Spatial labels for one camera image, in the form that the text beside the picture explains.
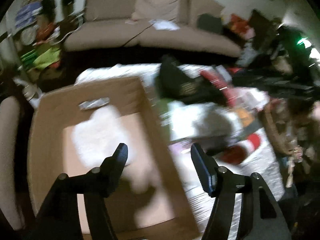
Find red bottle with white label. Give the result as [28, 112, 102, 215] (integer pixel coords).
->
[220, 132, 262, 165]

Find blue box stack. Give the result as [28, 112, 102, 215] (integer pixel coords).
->
[15, 1, 43, 27]

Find black cable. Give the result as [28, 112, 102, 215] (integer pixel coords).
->
[122, 0, 191, 47]

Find green packet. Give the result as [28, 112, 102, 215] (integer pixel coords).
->
[159, 99, 176, 123]

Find red paper bags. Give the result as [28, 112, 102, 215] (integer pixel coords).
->
[225, 14, 253, 35]

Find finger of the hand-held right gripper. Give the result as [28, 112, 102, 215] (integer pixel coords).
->
[234, 74, 314, 92]

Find beige sofa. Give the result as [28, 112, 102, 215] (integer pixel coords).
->
[62, 0, 243, 58]

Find white papers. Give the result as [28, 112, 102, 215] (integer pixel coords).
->
[149, 19, 180, 31]

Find red packet in plastic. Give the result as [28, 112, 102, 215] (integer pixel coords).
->
[200, 69, 242, 105]

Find beige armchair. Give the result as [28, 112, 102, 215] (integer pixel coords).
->
[0, 96, 25, 230]

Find green plastic bag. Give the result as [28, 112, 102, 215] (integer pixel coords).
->
[21, 47, 62, 71]

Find black cushion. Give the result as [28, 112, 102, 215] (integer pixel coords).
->
[197, 14, 223, 33]

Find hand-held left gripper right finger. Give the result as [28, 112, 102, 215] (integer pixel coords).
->
[190, 144, 292, 240]

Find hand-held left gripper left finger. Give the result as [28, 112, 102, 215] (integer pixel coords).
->
[35, 143, 129, 240]

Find wicker basket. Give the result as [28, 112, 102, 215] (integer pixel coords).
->
[260, 100, 297, 155]

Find black cap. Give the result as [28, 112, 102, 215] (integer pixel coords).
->
[155, 57, 225, 105]

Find white soft cloth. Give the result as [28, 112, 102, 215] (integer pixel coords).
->
[71, 105, 160, 198]

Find orange plastic bag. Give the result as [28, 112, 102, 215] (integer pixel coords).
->
[37, 22, 56, 43]

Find brown cardboard box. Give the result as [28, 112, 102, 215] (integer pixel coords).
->
[27, 76, 200, 240]

